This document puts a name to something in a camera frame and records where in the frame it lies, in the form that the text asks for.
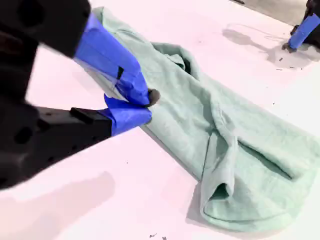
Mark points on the pale green T-shirt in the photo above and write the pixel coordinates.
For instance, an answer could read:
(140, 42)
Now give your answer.
(187, 112)

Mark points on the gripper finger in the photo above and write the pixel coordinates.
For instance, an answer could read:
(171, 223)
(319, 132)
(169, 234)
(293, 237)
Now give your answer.
(301, 32)
(125, 117)
(107, 52)

